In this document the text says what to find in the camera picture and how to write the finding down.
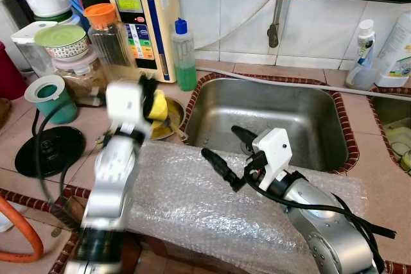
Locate stainless steel bowl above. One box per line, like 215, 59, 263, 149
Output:
148, 96, 189, 142

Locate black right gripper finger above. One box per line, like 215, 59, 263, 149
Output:
231, 124, 259, 149
200, 147, 247, 193

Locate patterned bowl green lid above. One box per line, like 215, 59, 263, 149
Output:
33, 23, 91, 61

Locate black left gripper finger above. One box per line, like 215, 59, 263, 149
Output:
139, 74, 162, 99

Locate small white pump bottle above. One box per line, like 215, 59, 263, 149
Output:
345, 19, 380, 91

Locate yellow plastic cup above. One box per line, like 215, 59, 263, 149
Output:
148, 89, 170, 131

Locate glass jar brown contents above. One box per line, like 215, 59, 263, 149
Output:
51, 52, 109, 107

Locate clear container white lid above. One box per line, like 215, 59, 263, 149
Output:
11, 21, 59, 78

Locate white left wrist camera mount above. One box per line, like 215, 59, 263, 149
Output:
105, 80, 147, 139

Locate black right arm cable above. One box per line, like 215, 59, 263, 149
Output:
243, 157, 398, 240

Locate teal cup white rim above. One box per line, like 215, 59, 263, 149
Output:
24, 74, 80, 126

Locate stainless steel sink basin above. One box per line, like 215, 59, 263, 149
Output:
369, 90, 411, 173
183, 73, 361, 174

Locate black round kettle base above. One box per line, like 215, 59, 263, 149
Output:
13, 126, 87, 179

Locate dark red container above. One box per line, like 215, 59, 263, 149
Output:
0, 41, 30, 101

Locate cream water ionizer appliance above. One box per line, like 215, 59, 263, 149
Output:
105, 0, 182, 85

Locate orange hose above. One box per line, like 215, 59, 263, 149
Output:
0, 195, 45, 264

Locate large white detergent bottle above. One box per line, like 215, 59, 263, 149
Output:
375, 10, 411, 89

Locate clear jar orange lid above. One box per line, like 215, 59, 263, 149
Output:
83, 2, 134, 73

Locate green soap bottle blue cap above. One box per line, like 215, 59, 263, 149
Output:
171, 18, 199, 93

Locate clear plastic container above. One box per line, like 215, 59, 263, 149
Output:
385, 126, 411, 173

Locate clear bubble wrap sheet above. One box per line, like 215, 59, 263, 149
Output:
125, 137, 371, 274

